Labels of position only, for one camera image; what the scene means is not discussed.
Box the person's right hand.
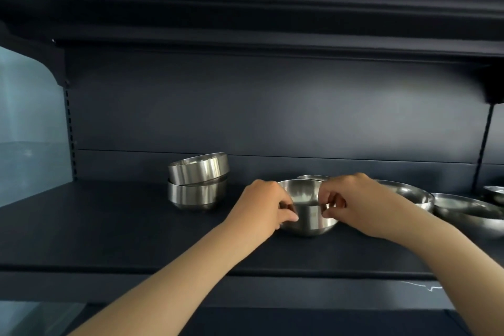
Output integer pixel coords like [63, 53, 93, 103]
[318, 173, 399, 240]

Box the person's left hand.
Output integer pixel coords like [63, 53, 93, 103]
[225, 179, 299, 246]

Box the person's left forearm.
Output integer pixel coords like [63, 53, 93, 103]
[68, 225, 253, 336]

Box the person's right forearm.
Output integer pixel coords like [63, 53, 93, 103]
[376, 212, 504, 336]

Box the wide shallow stainless steel bowl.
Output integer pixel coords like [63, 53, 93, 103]
[373, 179, 435, 213]
[431, 192, 504, 239]

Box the dark metal shelf unit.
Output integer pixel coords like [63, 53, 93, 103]
[0, 0, 504, 336]

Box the slotted black shelf upright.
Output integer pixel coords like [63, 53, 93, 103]
[472, 103, 496, 192]
[63, 86, 78, 182]

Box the dark shelf board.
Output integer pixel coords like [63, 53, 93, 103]
[0, 0, 504, 104]
[0, 178, 504, 281]

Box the clear glass side panel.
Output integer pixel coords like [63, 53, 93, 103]
[0, 45, 75, 208]

